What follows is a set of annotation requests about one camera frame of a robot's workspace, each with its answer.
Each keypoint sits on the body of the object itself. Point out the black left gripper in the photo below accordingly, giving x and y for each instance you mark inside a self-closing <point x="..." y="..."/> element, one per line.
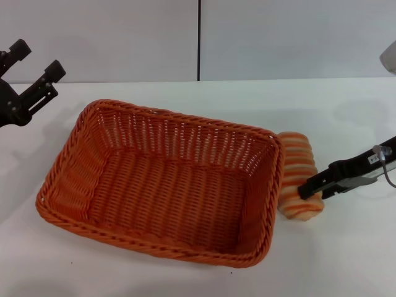
<point x="8" y="105"/>

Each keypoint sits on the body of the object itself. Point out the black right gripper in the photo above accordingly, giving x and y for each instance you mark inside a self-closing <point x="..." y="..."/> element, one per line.
<point x="355" y="167"/>

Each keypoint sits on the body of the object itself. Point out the orange woven wicker basket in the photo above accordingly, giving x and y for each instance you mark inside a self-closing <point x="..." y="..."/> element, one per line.
<point x="161" y="185"/>

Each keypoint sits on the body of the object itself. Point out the orange striped bread loaf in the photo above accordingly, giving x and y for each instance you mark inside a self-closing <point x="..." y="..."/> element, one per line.
<point x="297" y="161"/>

